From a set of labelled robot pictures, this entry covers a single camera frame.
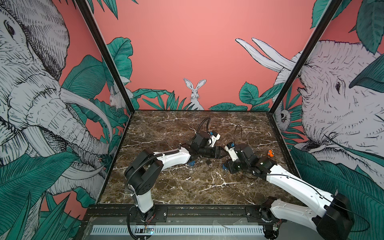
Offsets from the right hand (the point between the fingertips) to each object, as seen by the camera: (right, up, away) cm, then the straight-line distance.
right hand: (225, 162), depth 79 cm
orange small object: (+33, +2, +16) cm, 37 cm away
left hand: (+1, +5, 0) cm, 5 cm away
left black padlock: (-8, -3, +13) cm, 16 cm away
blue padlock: (-18, -4, +12) cm, 22 cm away
